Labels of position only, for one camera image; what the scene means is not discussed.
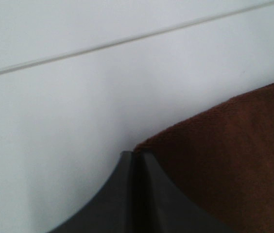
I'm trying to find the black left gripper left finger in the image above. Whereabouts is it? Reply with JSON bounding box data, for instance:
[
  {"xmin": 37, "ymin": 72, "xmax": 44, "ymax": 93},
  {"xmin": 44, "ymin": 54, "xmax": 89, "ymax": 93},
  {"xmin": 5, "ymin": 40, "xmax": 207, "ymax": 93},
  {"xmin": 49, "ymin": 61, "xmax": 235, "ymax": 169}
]
[{"xmin": 51, "ymin": 151, "xmax": 135, "ymax": 233}]

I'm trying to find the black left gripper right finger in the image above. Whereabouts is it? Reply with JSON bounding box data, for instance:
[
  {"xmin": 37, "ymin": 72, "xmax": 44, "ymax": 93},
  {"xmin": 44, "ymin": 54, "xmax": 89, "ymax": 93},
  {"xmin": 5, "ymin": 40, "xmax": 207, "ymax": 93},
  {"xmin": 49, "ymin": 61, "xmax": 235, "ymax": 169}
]
[{"xmin": 139, "ymin": 152, "xmax": 232, "ymax": 233}]

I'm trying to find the brown towel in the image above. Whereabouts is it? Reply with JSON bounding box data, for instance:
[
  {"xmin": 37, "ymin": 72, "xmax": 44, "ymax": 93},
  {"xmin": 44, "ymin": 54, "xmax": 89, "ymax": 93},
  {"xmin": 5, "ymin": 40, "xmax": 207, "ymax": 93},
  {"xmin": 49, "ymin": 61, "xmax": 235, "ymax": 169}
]
[{"xmin": 134, "ymin": 83, "xmax": 274, "ymax": 233}]

